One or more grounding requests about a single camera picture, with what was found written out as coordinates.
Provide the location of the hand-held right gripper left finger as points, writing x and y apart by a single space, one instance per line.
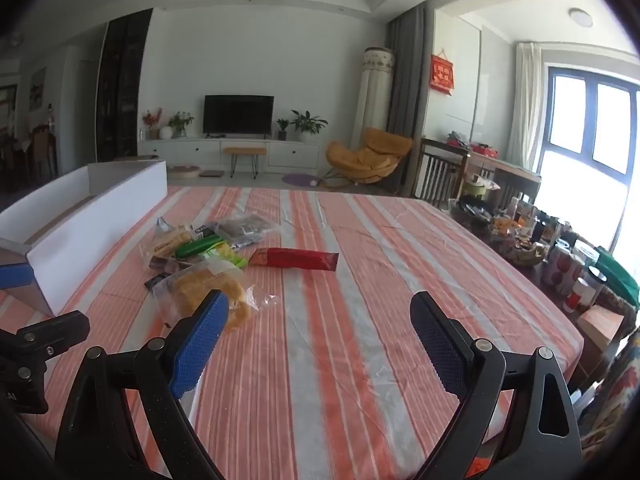
195 347

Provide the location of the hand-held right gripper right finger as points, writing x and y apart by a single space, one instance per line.
442 347

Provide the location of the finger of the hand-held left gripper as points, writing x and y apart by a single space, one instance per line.
50 332
15 276

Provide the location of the clear bag of yellow cakes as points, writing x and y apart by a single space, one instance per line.
210 285

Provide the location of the long black candy packet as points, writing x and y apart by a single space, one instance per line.
154 282

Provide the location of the white cardboard box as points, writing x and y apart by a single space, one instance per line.
100 205

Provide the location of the clear bag of brown slices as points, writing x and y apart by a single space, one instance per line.
240 227

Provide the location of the basket of snacks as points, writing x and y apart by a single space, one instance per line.
520 245

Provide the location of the striped orange tablecloth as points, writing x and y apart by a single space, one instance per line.
350 360

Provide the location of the yellow green snack packet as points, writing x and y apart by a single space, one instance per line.
227 255

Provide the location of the green sausage packet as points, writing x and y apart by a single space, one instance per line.
197 246

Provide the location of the clear bag of pale pastry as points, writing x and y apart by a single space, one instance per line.
167 243

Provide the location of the small black snack packet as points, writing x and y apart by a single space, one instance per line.
206 231

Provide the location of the white blue triangular packet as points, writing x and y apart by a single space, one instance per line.
166 223

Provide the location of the red snack bar packet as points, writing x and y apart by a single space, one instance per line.
300 258

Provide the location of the red white can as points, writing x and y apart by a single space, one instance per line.
575 277
556 265

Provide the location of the light wooden box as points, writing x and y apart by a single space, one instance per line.
602 325

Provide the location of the green pot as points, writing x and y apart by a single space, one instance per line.
477 187

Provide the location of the dark flat floor scale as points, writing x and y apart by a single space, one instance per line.
211 174

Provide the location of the beige pet bed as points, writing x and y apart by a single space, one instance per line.
184 171

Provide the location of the dark wooden slatted chair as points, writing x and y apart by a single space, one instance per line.
440 170

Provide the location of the floral cushion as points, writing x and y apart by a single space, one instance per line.
612 400

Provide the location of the green bag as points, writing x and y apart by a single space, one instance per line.
617 272

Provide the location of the wooden desk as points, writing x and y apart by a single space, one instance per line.
515 166

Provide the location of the purple round mat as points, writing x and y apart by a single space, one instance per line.
296 180

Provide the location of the wooden stool with metal legs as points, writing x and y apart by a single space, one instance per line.
245 150

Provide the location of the yellow rocking chair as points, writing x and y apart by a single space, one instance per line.
370 157

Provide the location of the white round vase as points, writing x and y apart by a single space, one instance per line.
166 133

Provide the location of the red flowers in vase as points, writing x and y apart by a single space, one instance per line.
152 119

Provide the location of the dark display cabinet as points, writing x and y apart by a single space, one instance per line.
122 90

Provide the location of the white television cabinet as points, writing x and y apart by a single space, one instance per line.
295 152

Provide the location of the green plant in glass vase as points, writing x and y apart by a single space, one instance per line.
180 121

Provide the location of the black television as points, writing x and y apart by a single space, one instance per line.
238 115

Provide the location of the small potted green plant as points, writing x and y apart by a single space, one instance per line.
282 127

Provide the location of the large potted green plant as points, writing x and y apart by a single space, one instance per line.
307 122

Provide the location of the white curtain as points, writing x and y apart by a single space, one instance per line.
525 105

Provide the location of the covered standing air conditioner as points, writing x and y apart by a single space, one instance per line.
372 95

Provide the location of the grey curtain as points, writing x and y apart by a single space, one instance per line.
405 85

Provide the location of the dark framed window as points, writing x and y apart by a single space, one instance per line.
590 110

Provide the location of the round ceiling lamp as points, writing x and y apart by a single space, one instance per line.
581 16

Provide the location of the framed wall picture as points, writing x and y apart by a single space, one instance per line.
37 89

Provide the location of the red wall hanging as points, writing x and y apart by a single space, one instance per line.
442 75

